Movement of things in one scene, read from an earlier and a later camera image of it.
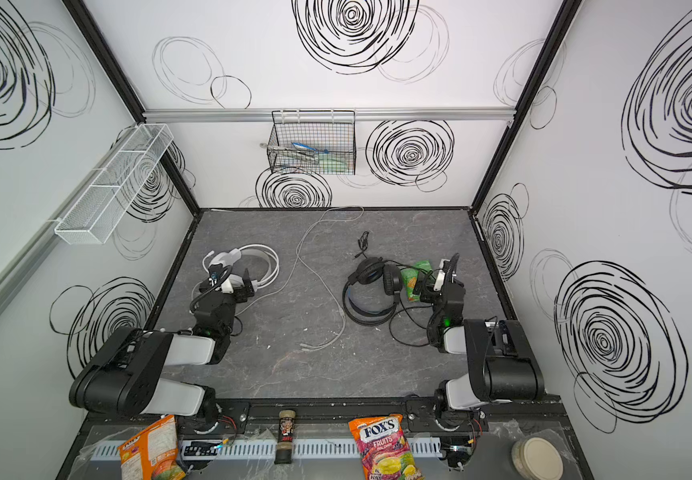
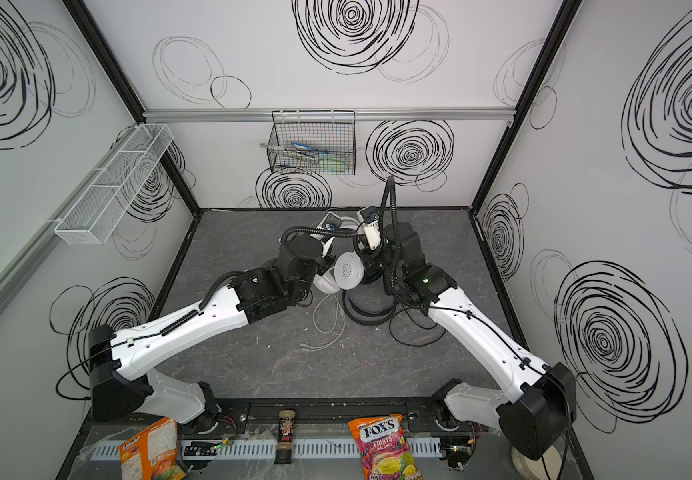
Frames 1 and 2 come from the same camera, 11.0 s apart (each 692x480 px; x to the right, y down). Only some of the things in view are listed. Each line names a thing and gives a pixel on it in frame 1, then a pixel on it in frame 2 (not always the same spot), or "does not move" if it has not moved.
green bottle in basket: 321,157 does not move
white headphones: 232,261 to 348,274
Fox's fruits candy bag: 384,449 does not move
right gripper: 448,282 to 373,264
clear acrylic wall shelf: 114,182 does not move
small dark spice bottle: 284,447 does not move
